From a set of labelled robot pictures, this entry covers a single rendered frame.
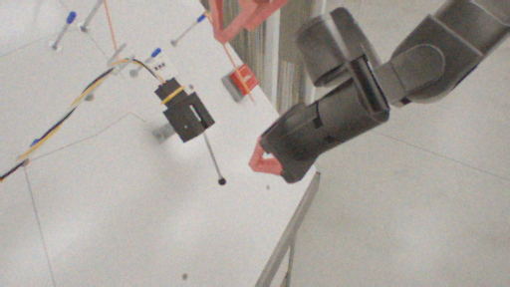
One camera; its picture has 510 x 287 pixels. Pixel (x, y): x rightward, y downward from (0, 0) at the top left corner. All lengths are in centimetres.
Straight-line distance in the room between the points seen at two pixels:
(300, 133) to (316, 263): 134
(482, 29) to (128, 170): 45
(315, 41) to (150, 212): 33
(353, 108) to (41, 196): 37
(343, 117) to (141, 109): 33
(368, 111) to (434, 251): 159
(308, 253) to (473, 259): 78
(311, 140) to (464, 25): 17
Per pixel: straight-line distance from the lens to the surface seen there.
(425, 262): 184
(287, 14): 141
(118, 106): 54
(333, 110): 35
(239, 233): 61
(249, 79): 68
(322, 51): 36
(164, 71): 61
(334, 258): 172
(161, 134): 56
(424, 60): 32
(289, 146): 39
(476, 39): 34
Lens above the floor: 143
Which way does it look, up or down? 40 degrees down
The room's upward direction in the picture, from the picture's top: straight up
